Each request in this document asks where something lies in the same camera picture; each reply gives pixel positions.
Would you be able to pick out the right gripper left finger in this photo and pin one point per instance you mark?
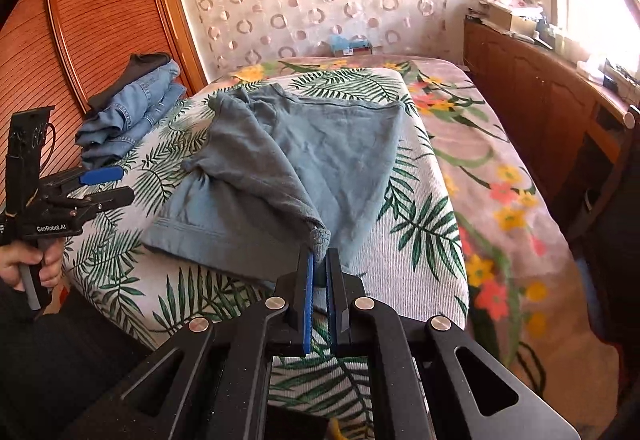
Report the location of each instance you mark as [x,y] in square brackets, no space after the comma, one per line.
[302,300]

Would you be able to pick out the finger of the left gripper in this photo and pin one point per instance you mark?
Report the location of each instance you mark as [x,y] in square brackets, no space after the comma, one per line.
[97,176]
[112,199]

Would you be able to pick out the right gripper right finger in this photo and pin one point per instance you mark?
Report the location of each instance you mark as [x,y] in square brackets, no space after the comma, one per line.
[336,299]

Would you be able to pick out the grey-blue pants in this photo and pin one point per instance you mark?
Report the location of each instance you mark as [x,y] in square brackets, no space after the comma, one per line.
[276,173]

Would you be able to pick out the person's left hand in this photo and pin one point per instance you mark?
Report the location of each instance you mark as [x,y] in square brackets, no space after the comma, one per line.
[17,253]

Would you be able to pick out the folded blue jeans stack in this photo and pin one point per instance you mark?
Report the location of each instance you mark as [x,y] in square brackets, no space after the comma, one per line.
[128,116]

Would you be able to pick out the dark grey folded garment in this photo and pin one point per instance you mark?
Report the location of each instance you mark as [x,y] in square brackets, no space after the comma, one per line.
[137,66]

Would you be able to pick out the cardboard box with blue cloth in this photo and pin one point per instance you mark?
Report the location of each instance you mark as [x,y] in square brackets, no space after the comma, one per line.
[344,47]

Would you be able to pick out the wooden sideboard cabinet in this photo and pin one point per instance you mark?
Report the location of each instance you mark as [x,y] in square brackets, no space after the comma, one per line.
[568,131]

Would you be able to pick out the beige box on sideboard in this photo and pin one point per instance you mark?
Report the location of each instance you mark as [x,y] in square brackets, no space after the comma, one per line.
[521,20]

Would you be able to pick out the window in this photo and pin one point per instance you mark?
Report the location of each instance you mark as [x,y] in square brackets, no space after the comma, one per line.
[605,29]

